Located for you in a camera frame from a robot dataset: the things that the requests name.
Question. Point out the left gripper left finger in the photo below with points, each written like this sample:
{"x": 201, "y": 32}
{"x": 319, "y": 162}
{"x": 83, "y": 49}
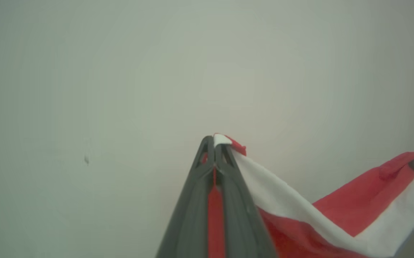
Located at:
{"x": 189, "y": 215}

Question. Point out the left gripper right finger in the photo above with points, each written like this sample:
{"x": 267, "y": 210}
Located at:
{"x": 242, "y": 218}

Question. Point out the red white t-shirt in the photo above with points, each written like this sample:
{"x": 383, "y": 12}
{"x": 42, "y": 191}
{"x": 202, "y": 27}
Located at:
{"x": 336, "y": 222}

